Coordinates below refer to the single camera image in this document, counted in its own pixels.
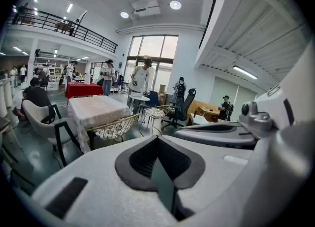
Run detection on stacked cardboard boxes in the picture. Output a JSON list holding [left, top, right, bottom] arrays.
[[158, 84, 173, 106]]

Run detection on brown wooden desk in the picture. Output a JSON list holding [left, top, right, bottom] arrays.
[[187, 99, 222, 126]]

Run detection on large window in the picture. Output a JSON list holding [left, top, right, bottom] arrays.
[[123, 34, 179, 94]]

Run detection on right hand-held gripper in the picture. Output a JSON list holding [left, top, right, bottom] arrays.
[[187, 46, 315, 227]]

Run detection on white shelf rack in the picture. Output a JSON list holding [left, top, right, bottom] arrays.
[[33, 56, 71, 89]]

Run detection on table with pink tablecloth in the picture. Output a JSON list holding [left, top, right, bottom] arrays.
[[67, 95, 132, 154]]

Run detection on ceiling air conditioner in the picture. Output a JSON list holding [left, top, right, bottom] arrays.
[[130, 0, 161, 17]]

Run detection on black mezzanine railing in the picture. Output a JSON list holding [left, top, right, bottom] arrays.
[[6, 6, 119, 54]]

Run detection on white armchair with black legs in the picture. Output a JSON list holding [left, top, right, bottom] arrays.
[[22, 99, 83, 167]]

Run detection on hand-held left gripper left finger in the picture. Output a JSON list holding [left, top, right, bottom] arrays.
[[31, 134, 178, 227]]

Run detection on red cloth covered table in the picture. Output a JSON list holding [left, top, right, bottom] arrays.
[[65, 82, 104, 99]]

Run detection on pink lace tablecloth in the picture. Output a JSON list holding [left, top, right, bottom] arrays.
[[67, 95, 132, 154]]

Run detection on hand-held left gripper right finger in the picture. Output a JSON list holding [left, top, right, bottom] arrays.
[[157, 134, 254, 222]]

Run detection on round white side table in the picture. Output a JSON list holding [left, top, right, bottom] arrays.
[[128, 94, 151, 113]]

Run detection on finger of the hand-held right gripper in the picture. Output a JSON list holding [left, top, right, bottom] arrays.
[[177, 122, 247, 133], [173, 130, 258, 148]]

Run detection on black office chair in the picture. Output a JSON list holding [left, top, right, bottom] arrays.
[[162, 88, 197, 130]]

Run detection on blue shell chair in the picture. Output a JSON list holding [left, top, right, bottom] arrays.
[[145, 90, 160, 109]]

